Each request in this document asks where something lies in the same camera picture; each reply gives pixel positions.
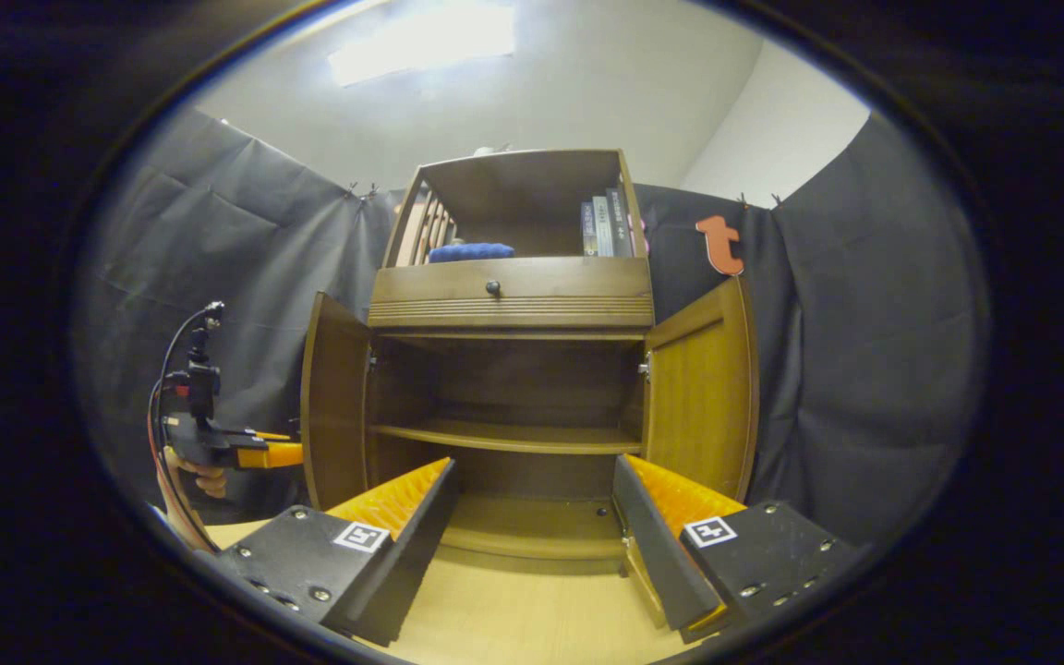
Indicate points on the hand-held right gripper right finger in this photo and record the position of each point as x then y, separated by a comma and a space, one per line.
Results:
652, 554

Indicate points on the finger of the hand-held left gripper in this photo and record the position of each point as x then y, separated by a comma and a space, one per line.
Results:
278, 454
273, 435

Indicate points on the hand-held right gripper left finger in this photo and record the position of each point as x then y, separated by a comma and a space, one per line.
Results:
417, 545

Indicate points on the wooden shoe cabinet door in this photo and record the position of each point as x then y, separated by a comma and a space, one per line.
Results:
333, 406
703, 397

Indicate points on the wooden double-door shoe cabinet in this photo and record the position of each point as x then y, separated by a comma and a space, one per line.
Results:
532, 185

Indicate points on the wooden inner cabinet shelf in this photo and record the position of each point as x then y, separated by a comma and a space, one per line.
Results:
504, 436

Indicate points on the wooden cabinet drawer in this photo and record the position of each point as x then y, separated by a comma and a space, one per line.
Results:
569, 286

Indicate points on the blue folded towel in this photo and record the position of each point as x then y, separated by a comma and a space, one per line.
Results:
472, 253

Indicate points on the black backdrop cloth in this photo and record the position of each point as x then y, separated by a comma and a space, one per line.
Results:
864, 351

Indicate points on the blue spine book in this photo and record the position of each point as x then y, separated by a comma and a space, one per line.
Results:
588, 231

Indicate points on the grey spine book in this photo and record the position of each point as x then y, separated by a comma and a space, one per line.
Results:
603, 226

